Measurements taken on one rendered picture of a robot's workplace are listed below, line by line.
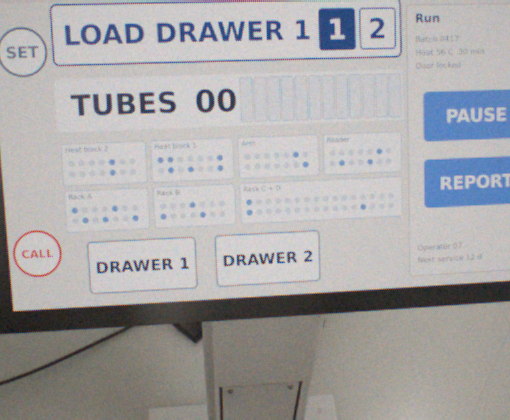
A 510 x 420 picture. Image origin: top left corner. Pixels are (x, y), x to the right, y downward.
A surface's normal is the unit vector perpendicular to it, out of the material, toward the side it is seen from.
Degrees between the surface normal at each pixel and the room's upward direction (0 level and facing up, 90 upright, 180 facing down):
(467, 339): 0
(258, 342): 90
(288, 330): 90
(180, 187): 50
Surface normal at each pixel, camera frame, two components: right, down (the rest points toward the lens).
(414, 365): 0.04, -0.69
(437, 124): 0.09, 0.10
